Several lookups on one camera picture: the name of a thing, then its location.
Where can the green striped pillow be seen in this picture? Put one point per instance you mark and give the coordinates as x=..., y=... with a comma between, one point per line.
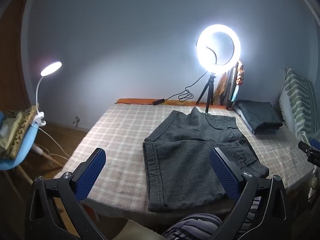
x=297, y=97

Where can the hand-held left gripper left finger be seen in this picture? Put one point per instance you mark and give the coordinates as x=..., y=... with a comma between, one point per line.
x=90, y=175

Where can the wall socket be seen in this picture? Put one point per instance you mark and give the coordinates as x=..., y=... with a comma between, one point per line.
x=76, y=120

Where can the beige folded cloth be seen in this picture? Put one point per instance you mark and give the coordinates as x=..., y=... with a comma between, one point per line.
x=10, y=132

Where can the blue chair with wooden legs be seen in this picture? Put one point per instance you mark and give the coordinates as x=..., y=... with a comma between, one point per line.
x=22, y=152

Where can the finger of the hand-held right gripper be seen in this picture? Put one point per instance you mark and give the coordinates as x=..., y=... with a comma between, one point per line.
x=312, y=155

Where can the checked beige bed blanket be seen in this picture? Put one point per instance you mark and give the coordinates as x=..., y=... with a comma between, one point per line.
x=120, y=135

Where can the small black tripod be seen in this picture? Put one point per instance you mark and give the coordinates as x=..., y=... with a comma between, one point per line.
x=210, y=82

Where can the brown wooden door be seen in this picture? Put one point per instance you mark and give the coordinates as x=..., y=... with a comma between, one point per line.
x=12, y=67

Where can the pale tan cushion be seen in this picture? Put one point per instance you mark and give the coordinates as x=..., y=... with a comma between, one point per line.
x=140, y=231

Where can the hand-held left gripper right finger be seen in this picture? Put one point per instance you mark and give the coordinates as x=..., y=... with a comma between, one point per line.
x=225, y=175

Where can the dark grey pants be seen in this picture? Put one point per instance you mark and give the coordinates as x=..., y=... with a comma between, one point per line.
x=180, y=160

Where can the orange printed scarf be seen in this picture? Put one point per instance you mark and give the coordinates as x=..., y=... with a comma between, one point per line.
x=240, y=72

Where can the white clip desk lamp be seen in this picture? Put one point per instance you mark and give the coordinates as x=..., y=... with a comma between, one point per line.
x=51, y=68

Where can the leopard print folded cloth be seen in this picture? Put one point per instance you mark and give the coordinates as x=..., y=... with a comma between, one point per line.
x=21, y=130

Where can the folded dark jeans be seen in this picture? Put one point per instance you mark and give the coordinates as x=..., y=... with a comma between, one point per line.
x=257, y=115

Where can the orange patterned mattress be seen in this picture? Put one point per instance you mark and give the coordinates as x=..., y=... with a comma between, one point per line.
x=140, y=101

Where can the light blue hanging item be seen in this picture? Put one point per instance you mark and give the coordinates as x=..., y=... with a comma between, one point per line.
x=235, y=93

